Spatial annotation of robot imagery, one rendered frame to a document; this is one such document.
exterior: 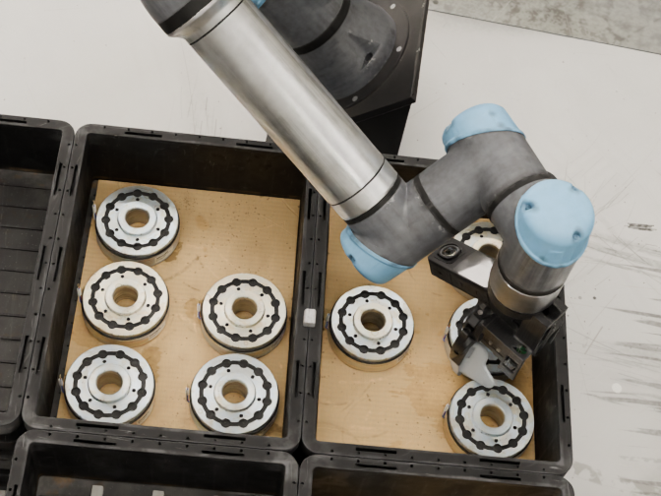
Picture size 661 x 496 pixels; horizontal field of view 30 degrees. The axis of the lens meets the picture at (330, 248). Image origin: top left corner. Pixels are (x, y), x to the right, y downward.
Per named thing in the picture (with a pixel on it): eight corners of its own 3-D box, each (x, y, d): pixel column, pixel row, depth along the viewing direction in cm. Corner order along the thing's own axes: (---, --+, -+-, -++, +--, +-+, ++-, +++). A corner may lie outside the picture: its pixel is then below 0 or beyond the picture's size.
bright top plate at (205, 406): (192, 354, 145) (192, 352, 144) (277, 356, 146) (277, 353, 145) (189, 435, 140) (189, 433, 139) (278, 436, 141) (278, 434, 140)
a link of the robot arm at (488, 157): (400, 152, 128) (450, 235, 124) (487, 87, 125) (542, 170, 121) (430, 170, 135) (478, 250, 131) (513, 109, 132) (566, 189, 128)
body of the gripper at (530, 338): (509, 385, 139) (535, 338, 129) (452, 334, 141) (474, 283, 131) (551, 343, 142) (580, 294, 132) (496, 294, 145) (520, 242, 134)
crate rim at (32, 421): (78, 133, 153) (77, 121, 151) (319, 157, 155) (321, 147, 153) (21, 435, 132) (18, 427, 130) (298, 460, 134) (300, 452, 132)
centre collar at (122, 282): (107, 278, 148) (107, 275, 148) (149, 281, 148) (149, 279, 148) (101, 314, 146) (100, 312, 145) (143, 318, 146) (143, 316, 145)
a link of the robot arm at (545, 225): (570, 158, 122) (616, 227, 118) (542, 217, 131) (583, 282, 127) (503, 184, 119) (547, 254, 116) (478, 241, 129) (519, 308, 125)
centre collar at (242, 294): (223, 291, 149) (224, 288, 148) (265, 292, 149) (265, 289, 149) (223, 328, 146) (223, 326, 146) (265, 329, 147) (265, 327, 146)
